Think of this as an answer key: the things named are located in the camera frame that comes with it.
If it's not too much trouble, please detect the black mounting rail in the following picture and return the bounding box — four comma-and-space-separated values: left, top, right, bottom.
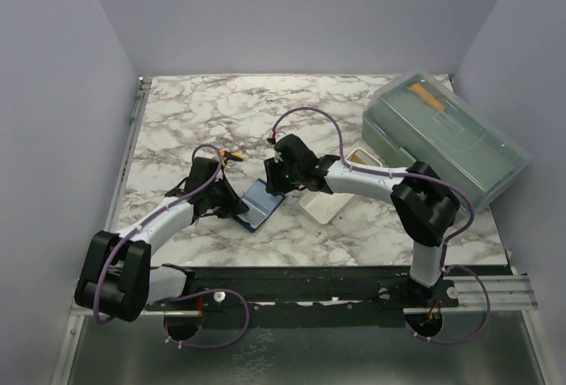
150, 266, 458, 329

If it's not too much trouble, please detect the grey lidded storage box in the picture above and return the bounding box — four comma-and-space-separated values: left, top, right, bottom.
362, 70, 532, 212

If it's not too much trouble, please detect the white plastic tray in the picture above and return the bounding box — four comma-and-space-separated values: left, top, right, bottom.
300, 147, 370, 225

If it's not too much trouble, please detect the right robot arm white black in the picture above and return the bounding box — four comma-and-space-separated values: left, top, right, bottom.
264, 135, 460, 307

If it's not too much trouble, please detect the gold credit card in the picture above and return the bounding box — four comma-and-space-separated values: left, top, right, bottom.
348, 149, 383, 167

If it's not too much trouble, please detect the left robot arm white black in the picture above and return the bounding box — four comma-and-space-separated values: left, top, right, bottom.
74, 157, 249, 324

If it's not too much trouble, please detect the blue leather card holder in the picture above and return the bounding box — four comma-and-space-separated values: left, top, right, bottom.
233, 179, 285, 233

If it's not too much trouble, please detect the yellow black handled screwdriver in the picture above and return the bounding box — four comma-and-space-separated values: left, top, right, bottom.
220, 150, 244, 167

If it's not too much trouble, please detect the orange item inside box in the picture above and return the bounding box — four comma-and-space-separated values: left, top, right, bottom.
407, 83, 446, 112

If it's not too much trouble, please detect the aluminium extrusion rail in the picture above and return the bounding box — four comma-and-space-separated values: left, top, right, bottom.
65, 273, 539, 315

